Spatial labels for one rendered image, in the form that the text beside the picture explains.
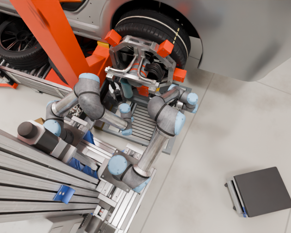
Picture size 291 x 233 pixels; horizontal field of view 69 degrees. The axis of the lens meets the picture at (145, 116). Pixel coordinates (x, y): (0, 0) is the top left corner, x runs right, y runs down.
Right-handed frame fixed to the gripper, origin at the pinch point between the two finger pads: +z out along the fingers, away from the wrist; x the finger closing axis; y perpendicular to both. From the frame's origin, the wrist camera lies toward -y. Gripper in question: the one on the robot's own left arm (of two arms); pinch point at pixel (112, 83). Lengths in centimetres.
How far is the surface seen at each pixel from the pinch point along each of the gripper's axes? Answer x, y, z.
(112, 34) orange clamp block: 13.6, -28.6, 20.2
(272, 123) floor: 150, 82, -74
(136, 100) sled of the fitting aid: 21, 67, 11
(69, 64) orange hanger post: -23.1, -28.1, 9.4
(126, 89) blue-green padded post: 10.7, 18.4, 0.6
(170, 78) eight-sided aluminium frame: 44.7, 0.4, -15.4
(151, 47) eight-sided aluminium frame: 33.5, -29.3, -3.4
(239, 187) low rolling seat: 65, 48, -113
